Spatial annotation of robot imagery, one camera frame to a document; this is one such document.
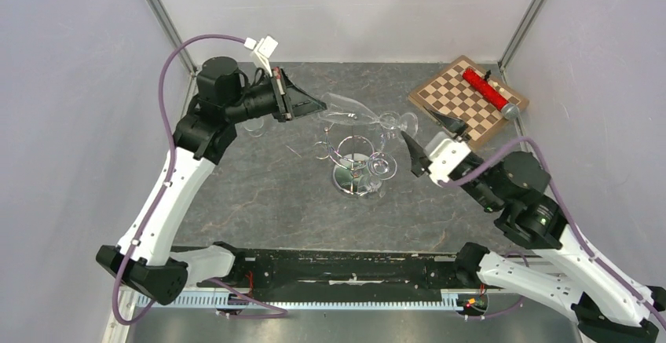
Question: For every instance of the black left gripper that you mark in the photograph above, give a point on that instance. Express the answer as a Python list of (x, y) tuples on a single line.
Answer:
[(290, 100)]

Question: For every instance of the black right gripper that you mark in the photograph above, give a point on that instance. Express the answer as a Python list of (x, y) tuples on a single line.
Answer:
[(418, 160)]

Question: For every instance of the clear wine glass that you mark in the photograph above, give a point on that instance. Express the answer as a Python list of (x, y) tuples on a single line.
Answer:
[(255, 127), (388, 132), (349, 112), (381, 167)]

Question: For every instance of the chrome wine glass rack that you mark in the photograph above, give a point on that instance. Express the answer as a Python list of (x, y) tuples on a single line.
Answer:
[(349, 150)]

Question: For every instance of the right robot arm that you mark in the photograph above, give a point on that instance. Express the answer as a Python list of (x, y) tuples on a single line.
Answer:
[(605, 303)]

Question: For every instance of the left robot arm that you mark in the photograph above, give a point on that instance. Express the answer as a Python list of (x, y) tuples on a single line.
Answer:
[(143, 257)]

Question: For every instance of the wooden chessboard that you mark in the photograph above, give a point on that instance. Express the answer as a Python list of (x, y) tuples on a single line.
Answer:
[(450, 94)]

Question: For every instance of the red glitter microphone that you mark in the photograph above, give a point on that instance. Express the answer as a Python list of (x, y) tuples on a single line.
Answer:
[(508, 110)]

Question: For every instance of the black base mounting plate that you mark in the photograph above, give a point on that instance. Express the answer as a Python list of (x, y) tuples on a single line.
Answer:
[(337, 276)]

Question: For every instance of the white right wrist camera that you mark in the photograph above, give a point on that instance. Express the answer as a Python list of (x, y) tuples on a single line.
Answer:
[(444, 154)]

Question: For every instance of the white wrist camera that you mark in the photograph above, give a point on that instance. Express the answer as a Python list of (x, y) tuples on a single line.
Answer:
[(444, 154), (261, 51)]

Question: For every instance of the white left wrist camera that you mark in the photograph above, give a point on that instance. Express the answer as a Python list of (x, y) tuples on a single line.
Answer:
[(261, 51)]

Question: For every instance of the white cable duct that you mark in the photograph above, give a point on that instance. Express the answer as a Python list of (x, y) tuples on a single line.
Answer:
[(220, 299)]

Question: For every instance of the aluminium frame rail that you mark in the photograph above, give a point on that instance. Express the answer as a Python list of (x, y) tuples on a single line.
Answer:
[(168, 27)]

